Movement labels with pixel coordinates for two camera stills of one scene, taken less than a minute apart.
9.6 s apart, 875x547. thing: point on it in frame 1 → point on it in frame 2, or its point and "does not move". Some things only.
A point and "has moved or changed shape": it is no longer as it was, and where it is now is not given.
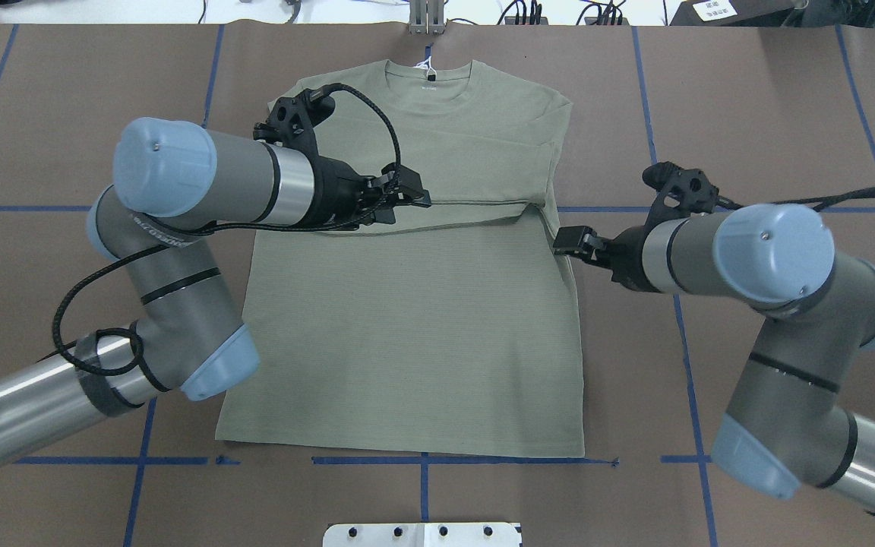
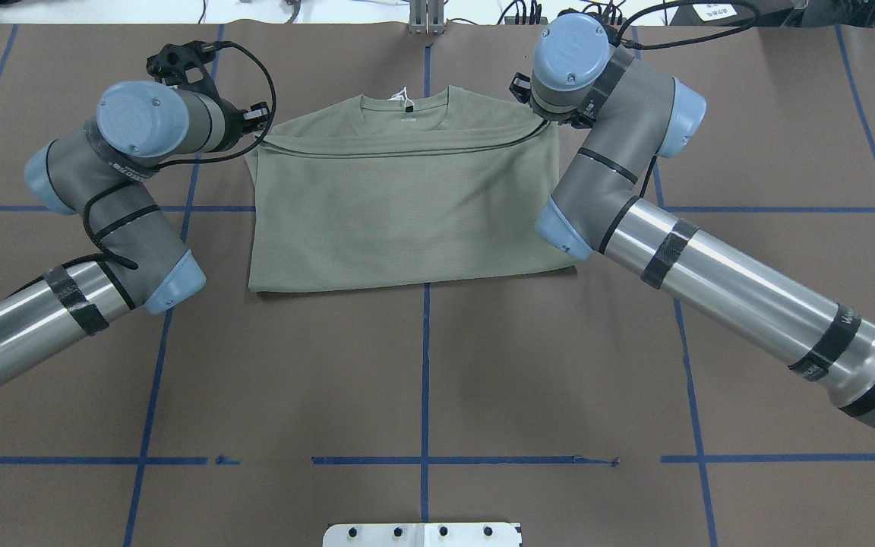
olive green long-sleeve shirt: [449, 330] has moved or changed shape
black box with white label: [733, 13] does not move
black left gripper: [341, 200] → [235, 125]
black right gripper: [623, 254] → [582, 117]
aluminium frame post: [427, 17] does not move
